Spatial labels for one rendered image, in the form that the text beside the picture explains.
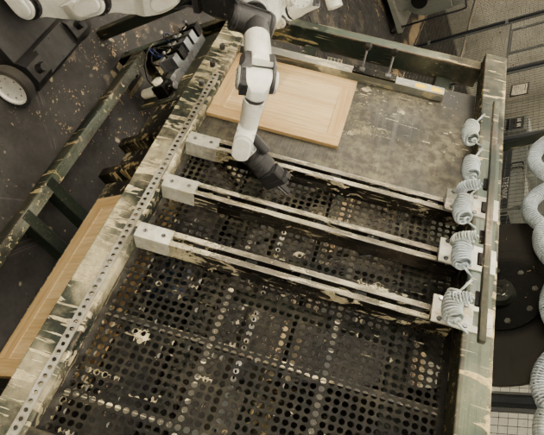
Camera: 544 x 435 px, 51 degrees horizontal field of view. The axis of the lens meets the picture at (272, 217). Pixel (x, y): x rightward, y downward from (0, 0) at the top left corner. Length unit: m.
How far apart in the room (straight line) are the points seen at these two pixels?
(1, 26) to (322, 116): 1.42
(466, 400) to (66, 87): 2.35
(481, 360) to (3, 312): 1.94
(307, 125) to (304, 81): 0.28
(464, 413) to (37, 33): 2.33
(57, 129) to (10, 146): 0.28
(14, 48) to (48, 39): 0.18
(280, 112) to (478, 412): 1.39
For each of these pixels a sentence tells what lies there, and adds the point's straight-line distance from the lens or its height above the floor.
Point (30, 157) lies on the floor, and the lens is 2.90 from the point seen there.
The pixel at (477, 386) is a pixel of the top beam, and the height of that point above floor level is 1.90.
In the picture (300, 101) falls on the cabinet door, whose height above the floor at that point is 1.18.
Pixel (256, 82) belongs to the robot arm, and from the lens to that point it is 1.83.
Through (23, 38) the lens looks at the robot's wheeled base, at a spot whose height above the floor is 0.17.
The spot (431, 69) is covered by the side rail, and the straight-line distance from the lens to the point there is 2.91.
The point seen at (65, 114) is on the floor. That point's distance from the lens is 3.08.
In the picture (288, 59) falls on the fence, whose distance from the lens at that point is 2.71.
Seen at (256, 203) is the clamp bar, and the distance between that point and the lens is 2.03.
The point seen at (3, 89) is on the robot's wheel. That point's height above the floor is 0.06.
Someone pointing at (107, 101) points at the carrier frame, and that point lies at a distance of 3.04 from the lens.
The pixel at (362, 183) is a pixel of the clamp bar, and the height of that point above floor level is 1.49.
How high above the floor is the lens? 2.32
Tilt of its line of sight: 32 degrees down
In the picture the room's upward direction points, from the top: 82 degrees clockwise
